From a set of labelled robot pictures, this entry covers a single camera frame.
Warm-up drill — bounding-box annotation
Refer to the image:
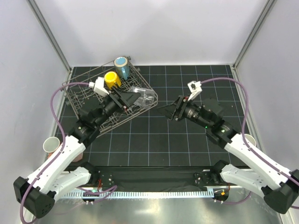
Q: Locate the pink mug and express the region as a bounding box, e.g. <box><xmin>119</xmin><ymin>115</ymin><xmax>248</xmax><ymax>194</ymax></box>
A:
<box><xmin>69</xmin><ymin>151</ymin><xmax>84</xmax><ymax>162</ymax></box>
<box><xmin>43</xmin><ymin>136</ymin><xmax>60</xmax><ymax>156</ymax></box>

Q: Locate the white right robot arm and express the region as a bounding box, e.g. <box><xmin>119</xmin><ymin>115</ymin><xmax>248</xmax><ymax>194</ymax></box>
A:
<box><xmin>158</xmin><ymin>96</ymin><xmax>299</xmax><ymax>214</ymax></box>

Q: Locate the blue butterfly mug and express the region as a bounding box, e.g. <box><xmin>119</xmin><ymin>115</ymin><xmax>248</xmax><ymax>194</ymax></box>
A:
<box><xmin>114</xmin><ymin>56</ymin><xmax>130</xmax><ymax>80</ymax></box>

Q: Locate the aluminium frame post left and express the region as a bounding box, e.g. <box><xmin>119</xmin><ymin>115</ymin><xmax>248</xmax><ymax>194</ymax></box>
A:
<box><xmin>26</xmin><ymin>0</ymin><xmax>71</xmax><ymax>72</ymax></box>

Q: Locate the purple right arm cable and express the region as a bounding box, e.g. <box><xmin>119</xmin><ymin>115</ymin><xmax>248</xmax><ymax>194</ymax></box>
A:
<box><xmin>198</xmin><ymin>77</ymin><xmax>299</xmax><ymax>208</ymax></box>

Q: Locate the grey wire dish rack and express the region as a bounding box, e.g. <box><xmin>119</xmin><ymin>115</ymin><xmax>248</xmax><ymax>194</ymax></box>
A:
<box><xmin>59</xmin><ymin>56</ymin><xmax>158</xmax><ymax>135</ymax></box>

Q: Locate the black grid mat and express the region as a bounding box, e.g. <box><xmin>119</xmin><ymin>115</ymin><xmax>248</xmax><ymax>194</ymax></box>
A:
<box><xmin>82</xmin><ymin>65</ymin><xmax>243</xmax><ymax>167</ymax></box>

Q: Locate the yellow mug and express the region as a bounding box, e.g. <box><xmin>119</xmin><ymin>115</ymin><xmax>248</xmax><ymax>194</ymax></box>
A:
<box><xmin>104</xmin><ymin>71</ymin><xmax>121</xmax><ymax>89</ymax></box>

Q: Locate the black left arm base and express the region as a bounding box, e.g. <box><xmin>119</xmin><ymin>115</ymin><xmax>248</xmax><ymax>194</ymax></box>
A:
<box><xmin>90</xmin><ymin>168</ymin><xmax>114</xmax><ymax>189</ymax></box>

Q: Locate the white slotted cable duct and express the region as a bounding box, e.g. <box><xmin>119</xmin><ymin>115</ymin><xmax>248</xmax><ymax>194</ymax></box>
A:
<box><xmin>62</xmin><ymin>189</ymin><xmax>214</xmax><ymax>200</ymax></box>

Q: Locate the blue flower mug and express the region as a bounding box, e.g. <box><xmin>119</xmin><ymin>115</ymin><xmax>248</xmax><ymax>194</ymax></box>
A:
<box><xmin>244</xmin><ymin>133</ymin><xmax>256</xmax><ymax>146</ymax></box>

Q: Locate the aluminium frame post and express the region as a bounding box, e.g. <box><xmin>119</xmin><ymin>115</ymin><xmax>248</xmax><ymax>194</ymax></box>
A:
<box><xmin>26</xmin><ymin>0</ymin><xmax>71</xmax><ymax>72</ymax></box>
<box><xmin>232</xmin><ymin>0</ymin><xmax>277</xmax><ymax>70</ymax></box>

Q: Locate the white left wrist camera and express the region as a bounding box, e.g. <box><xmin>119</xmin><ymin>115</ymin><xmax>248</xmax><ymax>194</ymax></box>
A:
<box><xmin>89</xmin><ymin>77</ymin><xmax>109</xmax><ymax>96</ymax></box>

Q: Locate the clear glass cup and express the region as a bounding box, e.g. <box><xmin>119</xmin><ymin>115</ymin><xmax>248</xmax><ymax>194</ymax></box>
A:
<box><xmin>130</xmin><ymin>86</ymin><xmax>155</xmax><ymax>108</ymax></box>

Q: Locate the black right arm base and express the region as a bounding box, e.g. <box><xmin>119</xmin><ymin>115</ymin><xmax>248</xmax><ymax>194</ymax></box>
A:
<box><xmin>193</xmin><ymin>170</ymin><xmax>228</xmax><ymax>187</ymax></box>

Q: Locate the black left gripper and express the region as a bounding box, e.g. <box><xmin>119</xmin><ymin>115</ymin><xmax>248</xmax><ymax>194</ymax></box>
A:
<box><xmin>94</xmin><ymin>85</ymin><xmax>140</xmax><ymax>127</ymax></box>

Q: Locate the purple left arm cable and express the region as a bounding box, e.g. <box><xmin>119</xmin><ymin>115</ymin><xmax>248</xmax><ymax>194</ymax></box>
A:
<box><xmin>20</xmin><ymin>82</ymin><xmax>119</xmax><ymax>217</ymax></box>

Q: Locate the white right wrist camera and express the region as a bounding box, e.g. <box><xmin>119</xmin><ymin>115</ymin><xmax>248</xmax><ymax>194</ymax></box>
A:
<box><xmin>187</xmin><ymin>81</ymin><xmax>202</xmax><ymax>101</ymax></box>

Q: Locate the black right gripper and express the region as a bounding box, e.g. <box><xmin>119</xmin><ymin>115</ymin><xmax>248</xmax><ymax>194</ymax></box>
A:
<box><xmin>157</xmin><ymin>94</ymin><xmax>212</xmax><ymax>129</ymax></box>

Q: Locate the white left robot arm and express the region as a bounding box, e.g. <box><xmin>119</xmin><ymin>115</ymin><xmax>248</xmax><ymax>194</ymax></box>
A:
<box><xmin>13</xmin><ymin>88</ymin><xmax>140</xmax><ymax>223</ymax></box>

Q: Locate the pink mug left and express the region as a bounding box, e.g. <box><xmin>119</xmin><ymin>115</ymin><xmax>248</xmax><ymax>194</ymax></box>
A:
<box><xmin>43</xmin><ymin>136</ymin><xmax>60</xmax><ymax>156</ymax></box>

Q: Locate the aluminium frame post right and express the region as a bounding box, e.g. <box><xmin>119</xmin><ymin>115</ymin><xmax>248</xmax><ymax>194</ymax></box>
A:
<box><xmin>232</xmin><ymin>0</ymin><xmax>277</xmax><ymax>70</ymax></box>

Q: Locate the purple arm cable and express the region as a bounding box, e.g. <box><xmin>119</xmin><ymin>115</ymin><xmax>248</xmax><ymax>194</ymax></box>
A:
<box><xmin>20</xmin><ymin>82</ymin><xmax>119</xmax><ymax>217</ymax></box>
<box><xmin>198</xmin><ymin>77</ymin><xmax>299</xmax><ymax>208</ymax></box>

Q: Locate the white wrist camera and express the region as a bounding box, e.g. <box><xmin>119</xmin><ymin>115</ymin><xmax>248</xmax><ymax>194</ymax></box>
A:
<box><xmin>187</xmin><ymin>81</ymin><xmax>202</xmax><ymax>101</ymax></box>
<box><xmin>89</xmin><ymin>77</ymin><xmax>109</xmax><ymax>96</ymax></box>

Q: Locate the pink mug right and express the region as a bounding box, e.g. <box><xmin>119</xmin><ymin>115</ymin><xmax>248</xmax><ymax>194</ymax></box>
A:
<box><xmin>69</xmin><ymin>151</ymin><xmax>84</xmax><ymax>162</ymax></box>

